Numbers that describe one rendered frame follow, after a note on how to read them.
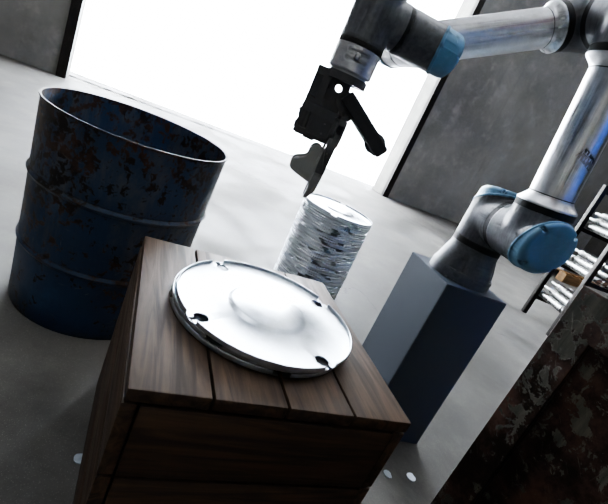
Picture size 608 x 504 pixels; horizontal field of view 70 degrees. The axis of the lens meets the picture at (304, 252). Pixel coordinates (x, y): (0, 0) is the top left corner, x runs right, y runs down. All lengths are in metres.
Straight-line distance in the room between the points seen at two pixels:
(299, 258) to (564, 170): 1.03
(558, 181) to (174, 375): 0.75
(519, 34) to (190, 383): 0.84
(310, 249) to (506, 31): 1.02
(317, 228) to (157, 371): 1.20
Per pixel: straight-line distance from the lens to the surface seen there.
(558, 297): 3.25
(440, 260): 1.08
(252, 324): 0.64
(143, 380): 0.52
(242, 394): 0.54
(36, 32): 4.67
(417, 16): 0.78
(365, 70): 0.75
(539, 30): 1.03
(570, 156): 0.95
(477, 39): 0.96
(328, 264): 1.66
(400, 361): 1.09
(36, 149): 1.07
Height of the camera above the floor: 0.68
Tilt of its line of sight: 18 degrees down
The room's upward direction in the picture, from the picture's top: 24 degrees clockwise
